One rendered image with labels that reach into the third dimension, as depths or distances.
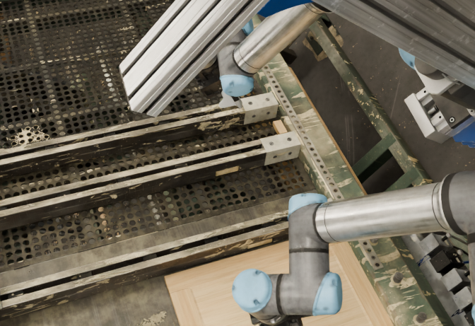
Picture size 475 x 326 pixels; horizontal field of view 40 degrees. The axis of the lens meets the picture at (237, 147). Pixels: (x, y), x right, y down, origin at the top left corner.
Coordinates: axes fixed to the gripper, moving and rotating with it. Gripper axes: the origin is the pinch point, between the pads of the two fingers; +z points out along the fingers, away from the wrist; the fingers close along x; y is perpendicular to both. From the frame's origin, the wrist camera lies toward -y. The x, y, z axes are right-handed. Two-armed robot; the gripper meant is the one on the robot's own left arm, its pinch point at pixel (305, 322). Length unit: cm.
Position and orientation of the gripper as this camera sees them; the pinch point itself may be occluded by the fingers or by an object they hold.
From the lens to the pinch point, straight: 153.7
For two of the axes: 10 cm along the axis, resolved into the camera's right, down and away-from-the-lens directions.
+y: -9.1, 4.0, 1.4
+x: 2.8, 8.1, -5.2
